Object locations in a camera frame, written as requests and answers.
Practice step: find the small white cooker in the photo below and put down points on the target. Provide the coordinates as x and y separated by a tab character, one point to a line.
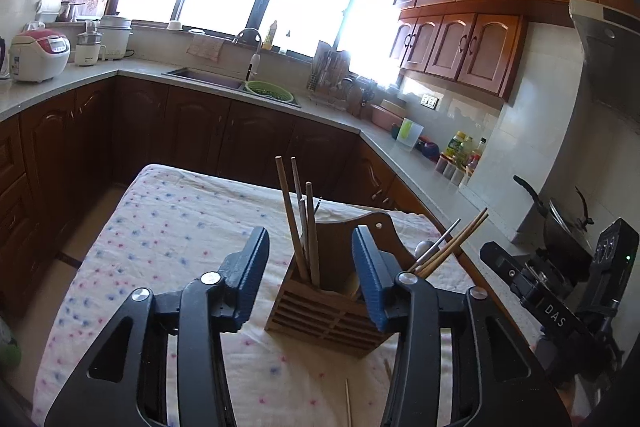
88	49

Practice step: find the hanging dish cloth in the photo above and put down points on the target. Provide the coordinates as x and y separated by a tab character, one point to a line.
205	46

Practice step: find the silver spoon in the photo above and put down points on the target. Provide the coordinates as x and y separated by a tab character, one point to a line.
422	248

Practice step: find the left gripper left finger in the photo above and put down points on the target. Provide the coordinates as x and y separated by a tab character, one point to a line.
122	378

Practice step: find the spice jar set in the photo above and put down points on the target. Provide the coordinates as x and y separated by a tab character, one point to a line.
455	174

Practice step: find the pink basin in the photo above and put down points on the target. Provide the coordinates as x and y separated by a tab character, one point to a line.
384	118

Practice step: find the oil bottles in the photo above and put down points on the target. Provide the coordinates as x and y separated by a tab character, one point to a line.
463	151

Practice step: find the green lid white container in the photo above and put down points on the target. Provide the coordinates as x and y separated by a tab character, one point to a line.
409	133

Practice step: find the white floral tablecloth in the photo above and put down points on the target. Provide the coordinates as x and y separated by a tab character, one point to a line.
170	227

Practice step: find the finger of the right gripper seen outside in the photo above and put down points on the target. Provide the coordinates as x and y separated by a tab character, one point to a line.
505	261

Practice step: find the green colander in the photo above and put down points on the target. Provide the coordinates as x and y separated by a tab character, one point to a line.
269	90

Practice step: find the range hood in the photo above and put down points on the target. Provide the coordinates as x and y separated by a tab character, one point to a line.
611	42

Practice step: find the large white rice cooker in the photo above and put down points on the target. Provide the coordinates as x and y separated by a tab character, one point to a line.
115	31

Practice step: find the yellow detergent bottle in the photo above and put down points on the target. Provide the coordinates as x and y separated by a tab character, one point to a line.
268	42

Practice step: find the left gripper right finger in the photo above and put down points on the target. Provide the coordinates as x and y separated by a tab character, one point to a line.
451	342

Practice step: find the paper towel roll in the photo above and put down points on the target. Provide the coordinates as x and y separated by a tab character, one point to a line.
47	10

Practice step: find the white red rice cooker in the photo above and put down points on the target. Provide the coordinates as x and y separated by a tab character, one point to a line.
38	55

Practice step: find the wall power outlet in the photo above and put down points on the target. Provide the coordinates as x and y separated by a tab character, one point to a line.
430	101

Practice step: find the dish drying rack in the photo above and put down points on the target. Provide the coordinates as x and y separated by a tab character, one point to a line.
332	83

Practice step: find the black wok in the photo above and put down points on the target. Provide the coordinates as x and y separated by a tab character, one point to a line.
565	241

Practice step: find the wooden utensil holder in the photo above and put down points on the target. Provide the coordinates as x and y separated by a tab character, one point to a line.
332	314

